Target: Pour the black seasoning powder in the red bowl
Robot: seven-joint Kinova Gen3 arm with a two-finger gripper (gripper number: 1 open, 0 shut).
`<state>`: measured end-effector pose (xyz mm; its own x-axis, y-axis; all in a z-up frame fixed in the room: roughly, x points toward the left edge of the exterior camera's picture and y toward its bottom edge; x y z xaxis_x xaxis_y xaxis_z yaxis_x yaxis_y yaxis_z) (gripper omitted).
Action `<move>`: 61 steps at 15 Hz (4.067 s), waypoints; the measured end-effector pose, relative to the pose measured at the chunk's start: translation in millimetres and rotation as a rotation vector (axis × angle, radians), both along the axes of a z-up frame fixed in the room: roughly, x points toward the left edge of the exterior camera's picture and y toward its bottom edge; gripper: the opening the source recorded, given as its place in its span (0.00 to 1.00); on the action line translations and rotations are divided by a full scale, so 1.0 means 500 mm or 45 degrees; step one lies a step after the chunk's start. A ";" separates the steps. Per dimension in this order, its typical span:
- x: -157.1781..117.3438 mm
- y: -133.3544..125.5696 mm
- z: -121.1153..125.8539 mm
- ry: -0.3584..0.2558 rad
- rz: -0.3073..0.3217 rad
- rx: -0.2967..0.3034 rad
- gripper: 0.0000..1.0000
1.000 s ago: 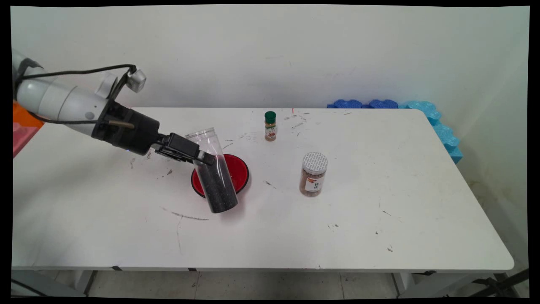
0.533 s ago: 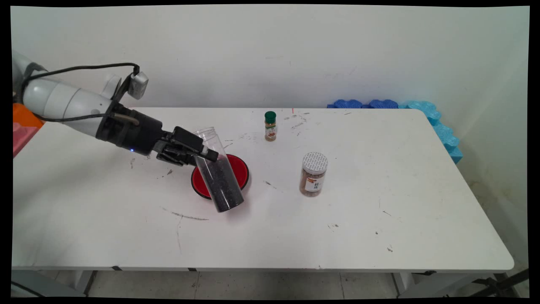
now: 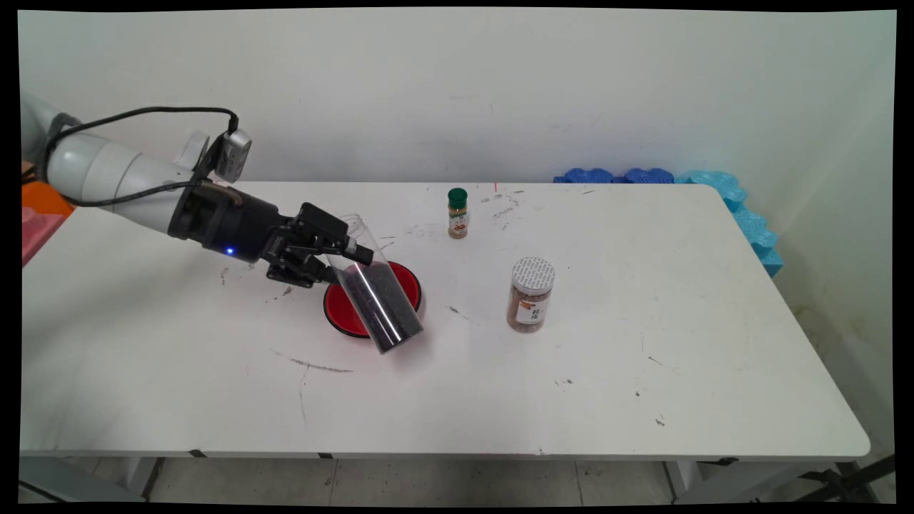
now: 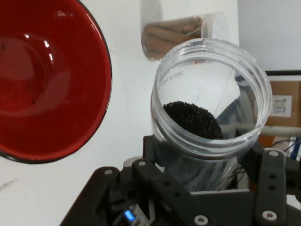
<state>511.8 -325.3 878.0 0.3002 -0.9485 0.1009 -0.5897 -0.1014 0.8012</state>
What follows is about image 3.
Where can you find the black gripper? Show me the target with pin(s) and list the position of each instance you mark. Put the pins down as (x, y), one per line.
(228, 221)

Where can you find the tall clear jar black seeds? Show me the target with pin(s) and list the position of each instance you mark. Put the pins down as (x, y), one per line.
(385, 307)

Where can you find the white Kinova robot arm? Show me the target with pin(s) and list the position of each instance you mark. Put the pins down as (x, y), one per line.
(107, 171)

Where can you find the red bowl black rim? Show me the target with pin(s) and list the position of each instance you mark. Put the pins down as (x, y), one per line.
(339, 314)

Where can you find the small spice bottle green cap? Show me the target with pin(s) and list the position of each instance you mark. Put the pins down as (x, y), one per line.
(458, 221)

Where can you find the brown spice jar white lid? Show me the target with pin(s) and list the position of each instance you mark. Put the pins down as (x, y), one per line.
(530, 300)

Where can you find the pink box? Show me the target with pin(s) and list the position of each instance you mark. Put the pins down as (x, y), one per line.
(36, 235)

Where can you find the orange box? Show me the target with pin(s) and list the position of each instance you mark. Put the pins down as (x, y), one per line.
(39, 196)

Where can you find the white table leg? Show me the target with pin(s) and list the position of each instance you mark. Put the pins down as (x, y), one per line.
(682, 478)
(146, 477)

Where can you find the dark blue foam mat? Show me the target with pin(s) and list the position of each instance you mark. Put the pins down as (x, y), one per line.
(648, 175)
(585, 175)

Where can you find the cyan foam mat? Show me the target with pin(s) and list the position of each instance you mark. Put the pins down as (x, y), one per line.
(742, 214)

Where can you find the black stand leg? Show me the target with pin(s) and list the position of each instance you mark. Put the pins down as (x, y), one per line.
(850, 478)

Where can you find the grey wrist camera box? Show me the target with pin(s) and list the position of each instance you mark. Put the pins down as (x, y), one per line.
(232, 157)

